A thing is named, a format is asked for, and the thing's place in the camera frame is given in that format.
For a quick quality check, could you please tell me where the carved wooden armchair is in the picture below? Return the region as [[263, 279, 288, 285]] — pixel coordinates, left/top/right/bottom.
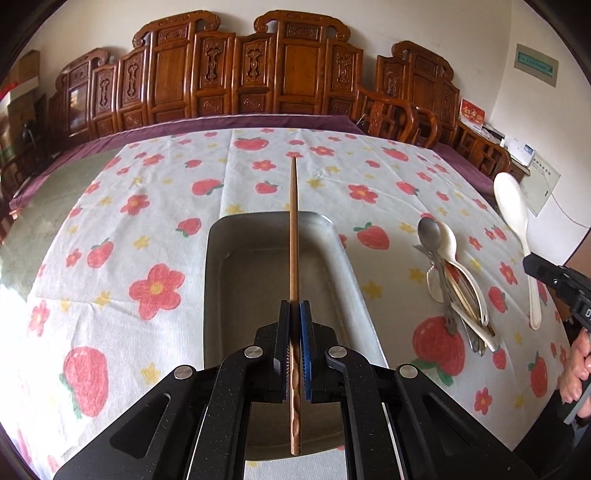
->
[[375, 40, 511, 178]]

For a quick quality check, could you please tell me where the long carved wooden sofa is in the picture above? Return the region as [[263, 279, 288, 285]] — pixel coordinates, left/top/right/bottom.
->
[[45, 9, 440, 149]]

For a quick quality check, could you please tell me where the dark wooden chopstick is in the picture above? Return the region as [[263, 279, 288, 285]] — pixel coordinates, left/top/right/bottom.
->
[[288, 156, 301, 456]]

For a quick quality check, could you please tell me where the grey wall panel box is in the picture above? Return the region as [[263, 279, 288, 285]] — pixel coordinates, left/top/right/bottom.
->
[[514, 44, 559, 87]]

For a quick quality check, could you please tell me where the metal rectangular tray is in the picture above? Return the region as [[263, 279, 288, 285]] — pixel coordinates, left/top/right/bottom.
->
[[203, 210, 389, 462]]

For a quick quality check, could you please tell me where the person right hand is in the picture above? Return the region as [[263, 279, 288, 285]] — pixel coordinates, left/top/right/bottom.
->
[[559, 329, 590, 404]]

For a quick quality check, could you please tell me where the strawberry flower tablecloth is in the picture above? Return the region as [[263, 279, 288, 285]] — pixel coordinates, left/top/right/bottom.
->
[[1, 128, 568, 479]]

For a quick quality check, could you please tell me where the purple sofa cushion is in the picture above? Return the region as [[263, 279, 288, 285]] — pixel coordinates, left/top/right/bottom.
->
[[1, 114, 363, 210]]

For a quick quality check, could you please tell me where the purple armchair cushion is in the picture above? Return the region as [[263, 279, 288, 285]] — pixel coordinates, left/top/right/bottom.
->
[[434, 143, 494, 196]]

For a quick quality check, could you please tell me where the steel spoon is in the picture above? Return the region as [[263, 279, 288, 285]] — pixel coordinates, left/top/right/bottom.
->
[[418, 217, 457, 336]]

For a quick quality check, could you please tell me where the wooden side table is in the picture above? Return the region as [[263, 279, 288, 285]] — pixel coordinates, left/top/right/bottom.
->
[[479, 124, 532, 183]]

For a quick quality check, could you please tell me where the cream plastic fork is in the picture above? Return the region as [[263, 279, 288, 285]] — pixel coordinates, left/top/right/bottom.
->
[[426, 265, 500, 354]]

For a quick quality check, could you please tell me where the cardboard box top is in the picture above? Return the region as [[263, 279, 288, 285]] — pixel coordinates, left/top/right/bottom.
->
[[9, 50, 40, 84]]

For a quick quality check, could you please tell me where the white device box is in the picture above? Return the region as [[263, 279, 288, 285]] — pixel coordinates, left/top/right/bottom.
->
[[505, 138, 536, 167]]

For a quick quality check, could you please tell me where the cream plastic spoon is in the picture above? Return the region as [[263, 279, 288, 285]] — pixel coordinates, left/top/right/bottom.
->
[[436, 220, 490, 327], [494, 172, 542, 331]]

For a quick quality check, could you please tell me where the red greeting card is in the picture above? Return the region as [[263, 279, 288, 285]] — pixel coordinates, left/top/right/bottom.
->
[[459, 98, 486, 131]]

